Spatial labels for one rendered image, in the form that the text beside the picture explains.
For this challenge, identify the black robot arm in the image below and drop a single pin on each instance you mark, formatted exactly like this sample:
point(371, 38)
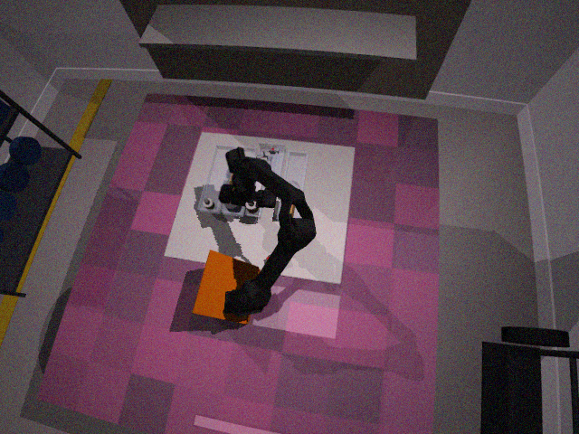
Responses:
point(294, 233)

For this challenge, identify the small white jar with tan label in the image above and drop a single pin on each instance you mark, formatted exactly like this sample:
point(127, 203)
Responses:
point(209, 203)

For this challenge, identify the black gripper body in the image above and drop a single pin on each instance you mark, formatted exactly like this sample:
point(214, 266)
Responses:
point(266, 197)

